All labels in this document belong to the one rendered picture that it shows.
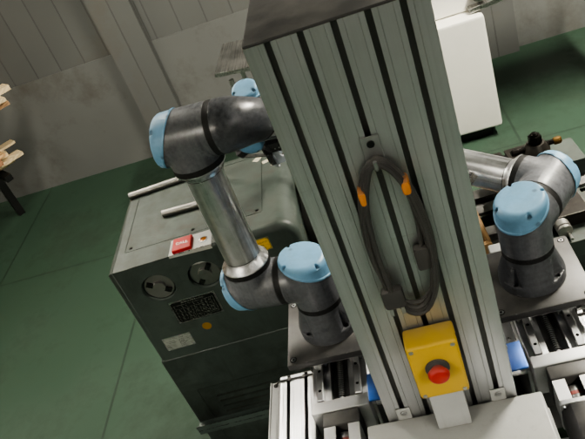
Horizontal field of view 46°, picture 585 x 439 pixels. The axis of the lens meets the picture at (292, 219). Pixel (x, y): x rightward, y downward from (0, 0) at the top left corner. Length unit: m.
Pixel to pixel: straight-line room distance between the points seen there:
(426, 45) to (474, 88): 3.30
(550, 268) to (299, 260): 0.56
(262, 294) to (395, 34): 0.84
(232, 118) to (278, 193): 0.75
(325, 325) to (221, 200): 0.40
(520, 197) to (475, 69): 2.66
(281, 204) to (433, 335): 0.96
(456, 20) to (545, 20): 1.48
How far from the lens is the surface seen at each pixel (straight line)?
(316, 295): 1.58
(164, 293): 2.14
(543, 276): 1.62
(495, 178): 1.69
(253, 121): 1.38
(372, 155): 0.99
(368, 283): 1.13
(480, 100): 4.27
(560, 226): 2.13
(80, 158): 5.91
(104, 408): 3.68
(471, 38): 4.09
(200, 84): 5.38
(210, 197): 1.47
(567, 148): 2.53
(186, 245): 2.02
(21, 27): 5.55
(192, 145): 1.39
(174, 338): 2.25
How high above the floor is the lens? 2.32
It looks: 33 degrees down
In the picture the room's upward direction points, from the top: 22 degrees counter-clockwise
